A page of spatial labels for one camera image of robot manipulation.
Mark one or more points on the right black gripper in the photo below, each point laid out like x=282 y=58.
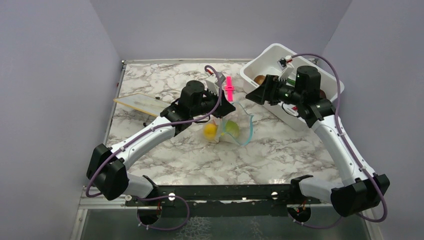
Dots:
x=265 y=92

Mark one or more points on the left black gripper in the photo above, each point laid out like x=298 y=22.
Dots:
x=224 y=108

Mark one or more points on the green cabbage toy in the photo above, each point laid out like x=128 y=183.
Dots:
x=232 y=128

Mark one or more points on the clear zip top bag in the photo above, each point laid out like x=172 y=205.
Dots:
x=242 y=118

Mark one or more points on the dark maroon plum toy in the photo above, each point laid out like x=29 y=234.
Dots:
x=322 y=94

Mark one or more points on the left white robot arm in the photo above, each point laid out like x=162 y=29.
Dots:
x=108 y=167

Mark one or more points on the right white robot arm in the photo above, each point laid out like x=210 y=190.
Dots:
x=361 y=187

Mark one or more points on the pink plastic clip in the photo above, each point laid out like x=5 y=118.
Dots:
x=229 y=89

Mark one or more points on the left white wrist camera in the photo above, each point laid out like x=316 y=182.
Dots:
x=212 y=83

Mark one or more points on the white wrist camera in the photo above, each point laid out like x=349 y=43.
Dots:
x=286 y=66
x=212 y=83

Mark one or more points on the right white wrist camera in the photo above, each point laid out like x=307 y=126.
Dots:
x=286 y=66

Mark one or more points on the black metal base rail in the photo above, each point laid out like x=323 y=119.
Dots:
x=239 y=200

